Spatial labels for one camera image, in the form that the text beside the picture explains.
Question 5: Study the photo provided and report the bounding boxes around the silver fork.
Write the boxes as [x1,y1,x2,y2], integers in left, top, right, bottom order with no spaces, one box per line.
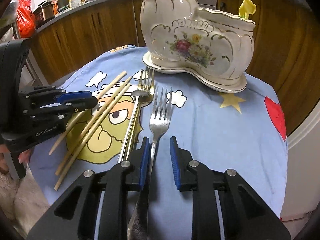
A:
[127,88,172,239]

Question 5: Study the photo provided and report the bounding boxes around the silver spoon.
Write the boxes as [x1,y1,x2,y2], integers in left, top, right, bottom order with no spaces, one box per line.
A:
[117,88,150,163]

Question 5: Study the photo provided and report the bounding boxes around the wooden kitchen cabinets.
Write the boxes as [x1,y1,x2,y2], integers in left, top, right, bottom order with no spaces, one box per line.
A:
[31,0,319,134]

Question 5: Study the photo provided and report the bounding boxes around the person's left hand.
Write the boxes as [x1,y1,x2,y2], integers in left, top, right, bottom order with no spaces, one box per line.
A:
[0,144,33,174]

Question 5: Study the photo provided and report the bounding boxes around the red plastic bag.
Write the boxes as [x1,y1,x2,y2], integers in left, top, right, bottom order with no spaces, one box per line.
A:
[16,0,36,38]

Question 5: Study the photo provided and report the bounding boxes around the blue cartoon tablecloth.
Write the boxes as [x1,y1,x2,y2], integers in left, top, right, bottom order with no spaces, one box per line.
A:
[28,44,290,240]

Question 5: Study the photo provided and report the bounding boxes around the gold fork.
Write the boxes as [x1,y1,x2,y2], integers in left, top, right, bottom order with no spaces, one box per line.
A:
[129,70,155,152]

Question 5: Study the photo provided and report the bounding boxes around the white ceramic utensil holder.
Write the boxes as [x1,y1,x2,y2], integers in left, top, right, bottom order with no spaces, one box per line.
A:
[140,0,255,93]

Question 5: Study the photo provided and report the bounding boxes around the yellow plastic utensil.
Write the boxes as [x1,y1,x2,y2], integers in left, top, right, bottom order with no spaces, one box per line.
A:
[238,0,256,20]

